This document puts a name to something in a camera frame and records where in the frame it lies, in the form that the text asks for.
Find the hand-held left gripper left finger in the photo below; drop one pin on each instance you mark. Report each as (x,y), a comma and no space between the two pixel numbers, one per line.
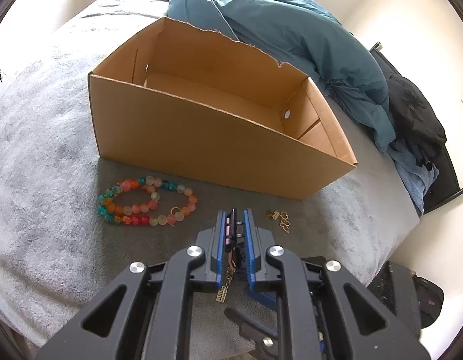
(219,247)

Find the black jacket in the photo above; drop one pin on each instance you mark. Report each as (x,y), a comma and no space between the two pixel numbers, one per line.
(415,112)

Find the brown cardboard box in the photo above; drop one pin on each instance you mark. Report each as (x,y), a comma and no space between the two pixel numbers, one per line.
(179,138)

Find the black headboard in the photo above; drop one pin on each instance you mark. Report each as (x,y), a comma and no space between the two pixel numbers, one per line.
(447,180)

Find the light blue cloth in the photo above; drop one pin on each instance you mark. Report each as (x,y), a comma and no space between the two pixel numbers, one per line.
(415,180)

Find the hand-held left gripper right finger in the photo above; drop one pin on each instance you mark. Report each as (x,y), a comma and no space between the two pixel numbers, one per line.
(248,247)

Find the black bag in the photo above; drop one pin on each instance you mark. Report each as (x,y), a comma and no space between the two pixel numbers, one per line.
(430,300)

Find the gold link jewelry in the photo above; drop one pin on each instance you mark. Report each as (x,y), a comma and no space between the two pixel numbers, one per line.
(284,225)

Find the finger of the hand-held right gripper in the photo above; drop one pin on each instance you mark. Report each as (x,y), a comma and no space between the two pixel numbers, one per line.
(263,300)
(254,335)

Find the blue duvet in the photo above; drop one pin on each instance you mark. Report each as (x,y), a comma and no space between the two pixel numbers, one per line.
(291,37)

